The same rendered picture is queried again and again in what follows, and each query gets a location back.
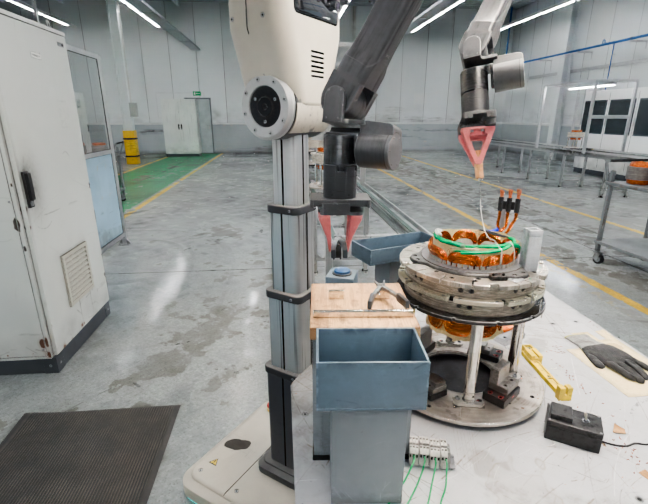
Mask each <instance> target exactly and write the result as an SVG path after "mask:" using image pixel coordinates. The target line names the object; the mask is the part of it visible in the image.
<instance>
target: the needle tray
mask: <svg viewBox="0 0 648 504"><path fill-rule="evenodd" d="M431 237H432V235H430V234H427V233H424V232H422V231H419V232H411V233H404V234H396V235H389V236H382V237H374V238H367V239H359V240H352V245H351V255H352V256H354V257H356V258H357V259H359V260H361V261H363V262H364V263H366V264H368V265H369V266H374V265H375V278H374V280H375V281H376V282H377V283H382V282H383V280H385V283H396V281H397V280H398V279H399V275H398V269H400V266H401V263H400V253H401V252H402V250H404V249H405V248H407V247H408V246H411V245H414V244H417V243H422V244H424V242H427V241H429V239H430V238H431Z"/></svg>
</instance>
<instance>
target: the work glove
mask: <svg viewBox="0 0 648 504"><path fill-rule="evenodd" d="M564 338H566V339H568V340H570V341H571V342H573V343H574V344H576V345H577V346H579V347H580V348H581V349H582V351H583V352H584V354H585V355H586V357H587V358H588V359H589V360H590V361H591V363H592V364H593V365H594V366H595V367H596V368H599V369H604V368H605V366H607V367H609V368H611V369H613V370H615V371H616V372H618V373H620V374H621V375H622V376H624V377H625V378H627V379H628V380H630V381H636V382H638V383H640V384H645V380H646V381H648V374H647V373H646V372H645V371H644V370H646V371H648V365H647V364H646V363H644V362H642V361H640V360H638V359H636V358H634V357H633V356H631V355H630V354H628V353H627V352H625V351H623V350H621V349H619V348H617V347H614V346H612V345H609V344H605V343H601V342H598V341H596V340H594V339H593V338H591V337H590V336H589V335H587V334H575V335H568V336H565V337H564ZM643 369H644V370H643Z"/></svg>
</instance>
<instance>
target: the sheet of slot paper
mask: <svg viewBox="0 0 648 504"><path fill-rule="evenodd" d="M595 332H596V333H598V334H599V335H601V336H602V337H604V338H605V339H602V340H599V339H597V338H596V337H594V336H593V335H591V334H590V333H589V332H579V333H571V334H572V335H575V334H587V335H589V336H590V337H591V338H593V339H594V340H596V341H598V342H601V343H605V344H609V345H612V346H614V347H617V348H619V349H621V350H623V351H625V352H627V353H628V354H630V355H631V356H633V357H634V358H636V359H638V360H640V361H642V362H644V363H646V364H647V365H648V359H647V358H645V357H644V356H642V355H641V354H639V353H637V352H636V351H634V350H633V349H631V348H630V347H628V346H626V345H625V344H623V343H622V342H620V341H619V340H617V339H616V338H614V337H613V336H612V335H610V334H609V333H608V332H606V331H605V330H604V329H603V330H599V331H595ZM566 350H568V351H569V352H570V353H571V354H573V355H574V356H575V357H577V358H578V359H579V360H581V361H582V362H583V363H584V364H586V365H587V366H588V367H590V368H591V369H592V370H593V371H595V372H596V373H597V374H599V375H600V376H601V377H603V378H604V379H605V380H606V381H608V382H609V383H610V384H612V385H613V386H614V387H616V388H617V389H618V390H619V391H621V392H622V393H623V394H625V395H626V396H628V397H641V396H648V381H646V380H645V384H640V383H638V382H636V381H630V380H628V379H627V378H625V377H624V376H622V375H621V374H620V373H618V372H616V371H615V370H613V369H611V368H609V367H607V366H605V368H604V369H599V368H596V367H595V366H594V365H593V364H592V363H591V361H590V360H589V359H588V358H587V357H586V355H585V354H584V352H583V351H582V349H581V348H576V349H566ZM643 370H644V369H643ZM644 371H645V372H646V373H647V374H648V371H646V370H644Z"/></svg>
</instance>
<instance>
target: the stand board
mask: <svg viewBox="0 0 648 504"><path fill-rule="evenodd" d="M385 286H387V287H388V288H390V289H392V290H393V291H395V292H397V293H401V294H402V295H403V296H405V294H404V292H403V290H402V288H401V286H400V284H399V283H385ZM376 288H377V286H376V284H375V283H351V284H311V309H310V340H316V328H377V327H415V329H416V332H417V334H418V336H419V338H420V330H421V327H420V325H419V323H418V321H417V319H416V317H415V315H414V313H413V317H366V318H364V317H363V318H313V310H360V309H363V311H364V309H367V301H368V298H369V296H370V293H372V292H373V291H374V290H375V289H376ZM329 290H344V299H329ZM405 297H406V296H405ZM372 309H405V308H404V307H403V306H402V305H401V304H400V303H399V302H397V301H396V298H395V297H394V296H392V295H390V299H374V303H373V306H372Z"/></svg>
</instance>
